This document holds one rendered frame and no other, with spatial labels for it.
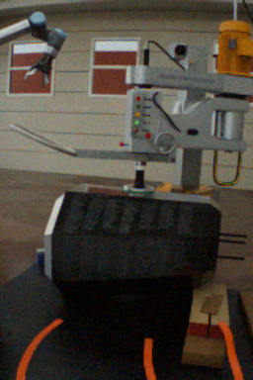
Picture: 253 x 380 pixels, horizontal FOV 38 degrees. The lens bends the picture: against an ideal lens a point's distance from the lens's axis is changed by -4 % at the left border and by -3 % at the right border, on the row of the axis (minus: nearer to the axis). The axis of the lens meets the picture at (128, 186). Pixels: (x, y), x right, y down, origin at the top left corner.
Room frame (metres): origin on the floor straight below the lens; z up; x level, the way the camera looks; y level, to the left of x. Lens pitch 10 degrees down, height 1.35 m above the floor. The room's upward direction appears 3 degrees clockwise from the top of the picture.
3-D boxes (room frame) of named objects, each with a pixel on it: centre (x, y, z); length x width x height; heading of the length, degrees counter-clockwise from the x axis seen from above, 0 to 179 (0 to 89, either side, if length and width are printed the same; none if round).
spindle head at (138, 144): (2.59, -0.15, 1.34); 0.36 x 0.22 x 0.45; 102
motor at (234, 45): (2.70, -0.72, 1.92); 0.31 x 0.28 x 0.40; 12
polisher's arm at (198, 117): (2.64, -0.46, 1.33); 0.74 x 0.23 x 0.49; 102
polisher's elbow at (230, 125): (2.71, -0.72, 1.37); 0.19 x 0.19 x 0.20
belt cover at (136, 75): (2.65, -0.42, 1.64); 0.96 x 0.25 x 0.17; 102
